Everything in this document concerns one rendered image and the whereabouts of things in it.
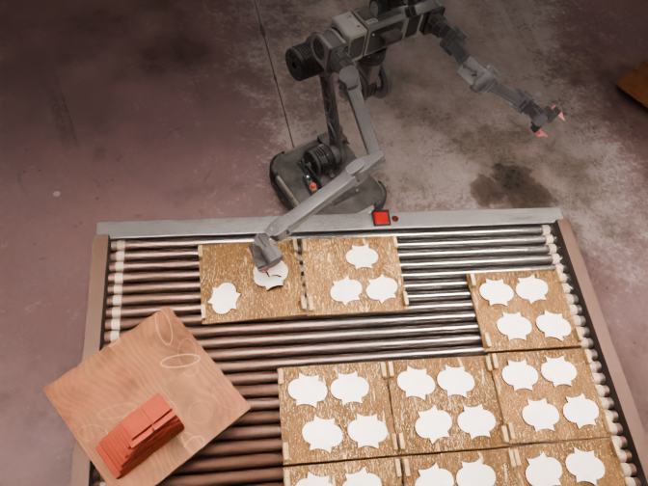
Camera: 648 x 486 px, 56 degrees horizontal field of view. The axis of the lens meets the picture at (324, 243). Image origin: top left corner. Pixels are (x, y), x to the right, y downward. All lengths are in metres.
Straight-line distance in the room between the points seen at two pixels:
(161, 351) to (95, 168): 2.00
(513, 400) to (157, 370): 1.33
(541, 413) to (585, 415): 0.18
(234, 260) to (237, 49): 2.44
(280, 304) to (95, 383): 0.73
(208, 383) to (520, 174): 2.80
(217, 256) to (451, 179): 2.05
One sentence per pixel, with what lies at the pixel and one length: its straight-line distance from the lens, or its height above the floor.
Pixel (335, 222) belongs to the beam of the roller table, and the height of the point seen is 0.91.
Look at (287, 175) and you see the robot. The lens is 3.64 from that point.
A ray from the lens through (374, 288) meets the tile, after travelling 2.52.
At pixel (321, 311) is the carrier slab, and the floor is 0.94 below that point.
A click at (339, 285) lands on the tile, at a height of 0.95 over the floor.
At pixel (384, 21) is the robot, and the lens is 2.63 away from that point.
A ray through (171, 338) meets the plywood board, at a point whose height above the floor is 1.04.
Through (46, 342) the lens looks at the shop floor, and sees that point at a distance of 3.56.
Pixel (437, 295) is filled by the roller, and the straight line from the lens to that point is 2.60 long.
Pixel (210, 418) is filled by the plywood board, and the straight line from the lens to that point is 2.20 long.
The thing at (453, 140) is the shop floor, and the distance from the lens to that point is 4.36.
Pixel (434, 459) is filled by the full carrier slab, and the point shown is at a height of 0.94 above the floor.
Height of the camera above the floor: 3.17
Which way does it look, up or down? 59 degrees down
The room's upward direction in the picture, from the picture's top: 12 degrees clockwise
